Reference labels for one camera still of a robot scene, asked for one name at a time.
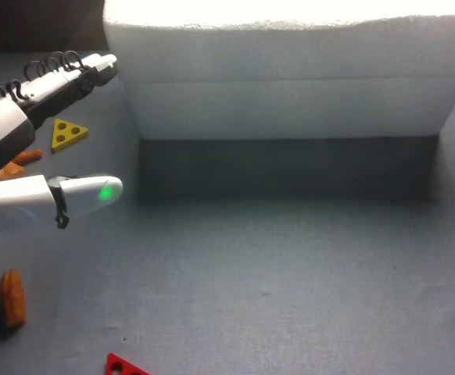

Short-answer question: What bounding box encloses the orange toy food piece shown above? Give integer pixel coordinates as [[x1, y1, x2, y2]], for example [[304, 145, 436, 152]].
[[13, 149, 44, 166], [0, 161, 27, 182]]

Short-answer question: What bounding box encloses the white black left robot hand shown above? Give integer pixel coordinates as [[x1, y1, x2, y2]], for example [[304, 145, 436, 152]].
[[0, 49, 124, 236]]

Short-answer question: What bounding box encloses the red toy triangle block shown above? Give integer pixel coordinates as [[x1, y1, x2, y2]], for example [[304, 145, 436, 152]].
[[105, 352, 152, 375]]

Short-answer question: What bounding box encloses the yellow toy triangle block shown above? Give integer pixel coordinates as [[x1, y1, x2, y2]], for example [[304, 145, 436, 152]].
[[51, 118, 90, 153]]

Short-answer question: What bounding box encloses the white styrofoam lid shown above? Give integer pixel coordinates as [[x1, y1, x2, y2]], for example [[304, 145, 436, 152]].
[[102, 0, 455, 83]]

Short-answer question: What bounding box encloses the grey table cloth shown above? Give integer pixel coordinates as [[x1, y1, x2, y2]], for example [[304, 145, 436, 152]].
[[0, 50, 455, 375]]

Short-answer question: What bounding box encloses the grooved orange toy bread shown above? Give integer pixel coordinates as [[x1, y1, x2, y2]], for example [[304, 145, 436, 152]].
[[0, 268, 27, 330]]

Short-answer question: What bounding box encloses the white styrofoam tray with wells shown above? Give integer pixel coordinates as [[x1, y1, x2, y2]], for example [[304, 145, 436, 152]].
[[124, 79, 455, 141]]

